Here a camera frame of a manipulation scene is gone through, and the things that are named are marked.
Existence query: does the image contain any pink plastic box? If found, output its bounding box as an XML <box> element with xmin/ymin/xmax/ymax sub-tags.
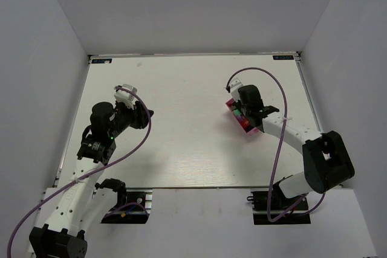
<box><xmin>226</xmin><ymin>98</ymin><xmax>259</xmax><ymax>135</ymax></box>

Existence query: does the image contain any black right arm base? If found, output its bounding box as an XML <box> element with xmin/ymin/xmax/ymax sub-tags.
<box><xmin>246</xmin><ymin>190</ymin><xmax>311</xmax><ymax>225</ymax></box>

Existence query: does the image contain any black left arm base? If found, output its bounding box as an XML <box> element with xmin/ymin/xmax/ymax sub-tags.
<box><xmin>95</xmin><ymin>178</ymin><xmax>152</xmax><ymax>225</ymax></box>

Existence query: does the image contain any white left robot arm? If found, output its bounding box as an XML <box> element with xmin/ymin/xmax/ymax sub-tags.
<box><xmin>29</xmin><ymin>100</ymin><xmax>154</xmax><ymax>257</ymax></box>

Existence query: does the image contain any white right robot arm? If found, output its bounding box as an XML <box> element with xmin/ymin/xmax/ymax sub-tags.
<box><xmin>230</xmin><ymin>84</ymin><xmax>355</xmax><ymax>202</ymax></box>

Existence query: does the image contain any green wood block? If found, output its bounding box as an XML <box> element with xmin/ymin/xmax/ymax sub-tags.
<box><xmin>233</xmin><ymin>109</ymin><xmax>241</xmax><ymax>117</ymax></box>

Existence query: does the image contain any blue table logo sticker right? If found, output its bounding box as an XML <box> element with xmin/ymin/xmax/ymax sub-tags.
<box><xmin>273</xmin><ymin>55</ymin><xmax>294</xmax><ymax>60</ymax></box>

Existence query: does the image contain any blue table logo sticker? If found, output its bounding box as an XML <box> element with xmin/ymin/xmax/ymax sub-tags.
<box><xmin>273</xmin><ymin>55</ymin><xmax>294</xmax><ymax>60</ymax></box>
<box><xmin>91</xmin><ymin>59</ymin><xmax>112</xmax><ymax>64</ymax></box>

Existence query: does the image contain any blue table logo sticker left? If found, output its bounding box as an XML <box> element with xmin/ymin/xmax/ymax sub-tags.
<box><xmin>91</xmin><ymin>59</ymin><xmax>112</xmax><ymax>64</ymax></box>

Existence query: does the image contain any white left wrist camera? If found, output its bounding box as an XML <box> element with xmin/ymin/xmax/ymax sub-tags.
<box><xmin>114</xmin><ymin>84</ymin><xmax>137</xmax><ymax>109</ymax></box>

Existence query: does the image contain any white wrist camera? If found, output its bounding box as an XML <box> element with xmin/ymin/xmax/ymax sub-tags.
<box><xmin>114</xmin><ymin>84</ymin><xmax>137</xmax><ymax>109</ymax></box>
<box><xmin>226</xmin><ymin>77</ymin><xmax>243</xmax><ymax>95</ymax></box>

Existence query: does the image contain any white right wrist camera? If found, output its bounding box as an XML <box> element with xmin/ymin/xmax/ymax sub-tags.
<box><xmin>226</xmin><ymin>77</ymin><xmax>243</xmax><ymax>95</ymax></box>

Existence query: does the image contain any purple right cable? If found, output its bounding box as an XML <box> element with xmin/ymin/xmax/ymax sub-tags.
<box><xmin>226</xmin><ymin>67</ymin><xmax>328</xmax><ymax>224</ymax></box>

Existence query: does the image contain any purple cable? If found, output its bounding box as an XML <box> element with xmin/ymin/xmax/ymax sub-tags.
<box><xmin>5</xmin><ymin>88</ymin><xmax>152</xmax><ymax>258</ymax></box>
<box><xmin>226</xmin><ymin>67</ymin><xmax>328</xmax><ymax>224</ymax></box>

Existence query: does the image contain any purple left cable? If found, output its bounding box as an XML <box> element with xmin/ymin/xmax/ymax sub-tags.
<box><xmin>5</xmin><ymin>88</ymin><xmax>152</xmax><ymax>258</ymax></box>

